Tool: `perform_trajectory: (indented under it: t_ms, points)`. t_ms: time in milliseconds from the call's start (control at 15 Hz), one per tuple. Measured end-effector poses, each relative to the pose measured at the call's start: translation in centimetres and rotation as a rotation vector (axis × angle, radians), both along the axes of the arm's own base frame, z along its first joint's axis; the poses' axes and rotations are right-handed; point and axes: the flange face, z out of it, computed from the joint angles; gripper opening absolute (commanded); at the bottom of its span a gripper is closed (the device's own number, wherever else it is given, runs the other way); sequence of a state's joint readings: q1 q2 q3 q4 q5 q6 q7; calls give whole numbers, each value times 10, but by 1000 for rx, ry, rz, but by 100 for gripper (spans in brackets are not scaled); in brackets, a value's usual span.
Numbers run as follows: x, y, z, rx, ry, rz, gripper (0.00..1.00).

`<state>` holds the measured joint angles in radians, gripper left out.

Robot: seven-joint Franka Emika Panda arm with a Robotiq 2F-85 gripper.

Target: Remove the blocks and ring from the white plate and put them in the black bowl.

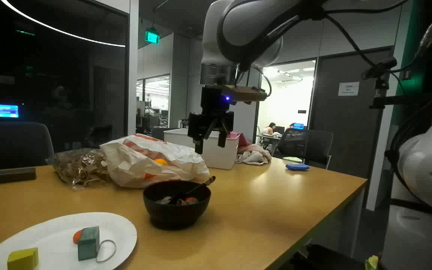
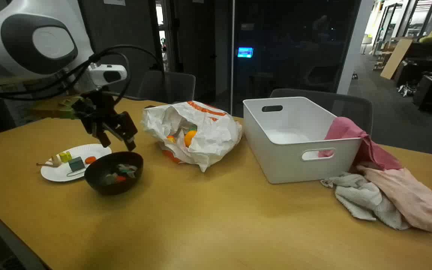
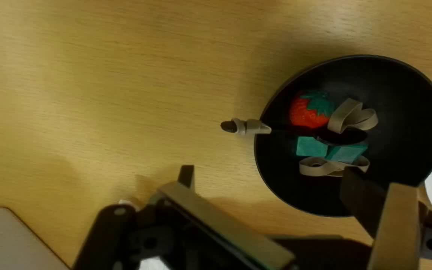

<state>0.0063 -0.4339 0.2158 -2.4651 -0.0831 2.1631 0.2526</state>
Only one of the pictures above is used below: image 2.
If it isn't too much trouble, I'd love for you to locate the wooden board leaning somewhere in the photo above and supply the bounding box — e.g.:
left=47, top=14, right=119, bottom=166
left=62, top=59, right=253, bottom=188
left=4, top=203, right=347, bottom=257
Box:
left=380, top=37, right=413, bottom=79

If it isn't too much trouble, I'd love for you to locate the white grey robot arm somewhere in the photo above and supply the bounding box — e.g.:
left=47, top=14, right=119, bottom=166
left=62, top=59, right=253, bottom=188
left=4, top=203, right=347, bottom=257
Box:
left=0, top=0, right=139, bottom=149

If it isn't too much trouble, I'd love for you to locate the grey office chair left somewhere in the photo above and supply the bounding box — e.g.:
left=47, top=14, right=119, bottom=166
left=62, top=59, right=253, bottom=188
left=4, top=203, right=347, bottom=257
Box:
left=137, top=70, right=197, bottom=101

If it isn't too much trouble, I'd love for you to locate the white plastic bin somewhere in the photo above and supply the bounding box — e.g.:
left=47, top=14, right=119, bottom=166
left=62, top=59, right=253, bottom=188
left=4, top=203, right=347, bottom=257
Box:
left=244, top=95, right=362, bottom=184

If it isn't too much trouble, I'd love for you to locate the dark pink cloth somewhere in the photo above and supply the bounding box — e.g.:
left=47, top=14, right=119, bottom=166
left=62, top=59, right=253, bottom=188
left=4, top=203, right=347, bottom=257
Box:
left=326, top=116, right=403, bottom=170

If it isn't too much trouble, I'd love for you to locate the light pink cloth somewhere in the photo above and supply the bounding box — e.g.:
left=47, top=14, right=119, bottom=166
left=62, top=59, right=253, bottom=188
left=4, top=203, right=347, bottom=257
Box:
left=359, top=164, right=432, bottom=232

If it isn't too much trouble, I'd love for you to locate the black bowl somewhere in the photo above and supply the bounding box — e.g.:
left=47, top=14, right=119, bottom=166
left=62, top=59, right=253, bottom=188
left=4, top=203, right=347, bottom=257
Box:
left=85, top=151, right=145, bottom=194

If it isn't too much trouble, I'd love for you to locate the white paper plate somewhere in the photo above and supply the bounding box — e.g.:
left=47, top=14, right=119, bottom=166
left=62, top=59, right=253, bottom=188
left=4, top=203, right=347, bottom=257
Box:
left=40, top=143, right=112, bottom=182

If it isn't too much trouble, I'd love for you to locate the white orange plastic bag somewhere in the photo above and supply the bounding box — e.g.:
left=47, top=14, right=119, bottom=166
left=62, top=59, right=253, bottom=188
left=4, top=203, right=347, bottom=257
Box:
left=142, top=100, right=244, bottom=172

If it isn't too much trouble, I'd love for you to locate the grey white cloth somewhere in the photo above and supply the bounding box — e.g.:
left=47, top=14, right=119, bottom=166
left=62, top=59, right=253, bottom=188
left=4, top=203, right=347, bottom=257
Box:
left=322, top=172, right=410, bottom=230

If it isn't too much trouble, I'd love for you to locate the small wooden block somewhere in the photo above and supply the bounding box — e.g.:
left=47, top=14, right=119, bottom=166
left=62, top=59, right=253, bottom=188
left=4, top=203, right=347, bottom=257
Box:
left=37, top=155, right=62, bottom=167

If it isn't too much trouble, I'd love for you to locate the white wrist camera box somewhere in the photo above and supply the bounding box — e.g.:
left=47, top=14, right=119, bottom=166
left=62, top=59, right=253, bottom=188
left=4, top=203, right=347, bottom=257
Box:
left=76, top=62, right=128, bottom=92

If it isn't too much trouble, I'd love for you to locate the teal green block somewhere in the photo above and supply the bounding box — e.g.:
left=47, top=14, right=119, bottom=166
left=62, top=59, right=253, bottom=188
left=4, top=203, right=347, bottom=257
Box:
left=70, top=157, right=86, bottom=170

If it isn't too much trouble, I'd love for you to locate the blue lit wall screen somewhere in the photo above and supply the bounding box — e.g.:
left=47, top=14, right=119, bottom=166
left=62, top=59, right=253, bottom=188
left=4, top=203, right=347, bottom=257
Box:
left=238, top=46, right=254, bottom=58

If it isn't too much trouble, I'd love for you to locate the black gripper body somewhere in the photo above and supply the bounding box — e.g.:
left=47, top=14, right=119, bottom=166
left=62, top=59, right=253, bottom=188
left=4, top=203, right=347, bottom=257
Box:
left=73, top=91, right=139, bottom=139

